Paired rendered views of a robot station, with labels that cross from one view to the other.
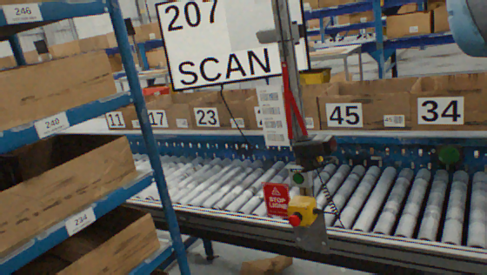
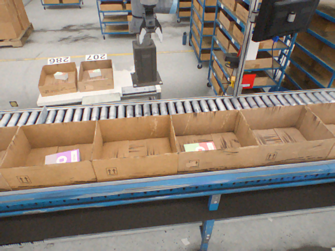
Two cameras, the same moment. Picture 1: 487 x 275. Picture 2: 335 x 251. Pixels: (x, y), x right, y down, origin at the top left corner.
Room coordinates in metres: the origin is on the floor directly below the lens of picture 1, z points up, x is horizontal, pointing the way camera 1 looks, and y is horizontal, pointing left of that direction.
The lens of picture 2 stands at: (2.01, -1.76, 1.88)
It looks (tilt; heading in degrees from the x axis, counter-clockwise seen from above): 40 degrees down; 138
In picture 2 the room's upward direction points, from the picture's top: straight up
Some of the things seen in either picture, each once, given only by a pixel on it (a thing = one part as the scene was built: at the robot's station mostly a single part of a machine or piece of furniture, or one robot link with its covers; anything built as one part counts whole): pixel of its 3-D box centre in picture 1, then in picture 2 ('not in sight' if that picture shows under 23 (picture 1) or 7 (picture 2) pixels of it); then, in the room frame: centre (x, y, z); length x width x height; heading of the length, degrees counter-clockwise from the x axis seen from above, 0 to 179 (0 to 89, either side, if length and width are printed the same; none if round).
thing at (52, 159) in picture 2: not in sight; (64, 164); (1.05, -1.58, 0.92); 0.16 x 0.11 x 0.07; 65
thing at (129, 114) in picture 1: (139, 112); not in sight; (2.59, 0.65, 0.97); 0.39 x 0.29 x 0.17; 55
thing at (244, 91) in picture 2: not in sight; (241, 88); (0.79, 0.49, 0.39); 0.40 x 0.30 x 0.10; 145
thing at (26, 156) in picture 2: not in sight; (57, 154); (1.00, -1.58, 0.96); 0.39 x 0.29 x 0.17; 55
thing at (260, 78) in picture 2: not in sight; (246, 72); (0.80, 0.49, 0.59); 0.40 x 0.30 x 0.10; 142
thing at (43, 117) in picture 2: not in sight; (38, 129); (0.47, -1.55, 0.76); 0.46 x 0.01 x 0.09; 145
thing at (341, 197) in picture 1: (343, 195); (244, 117); (1.32, -0.36, 0.72); 0.52 x 0.05 x 0.05; 145
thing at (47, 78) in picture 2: not in sight; (59, 78); (-0.04, -1.16, 0.80); 0.38 x 0.28 x 0.10; 153
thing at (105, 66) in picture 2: not in sight; (96, 74); (0.12, -0.89, 0.80); 0.38 x 0.28 x 0.10; 149
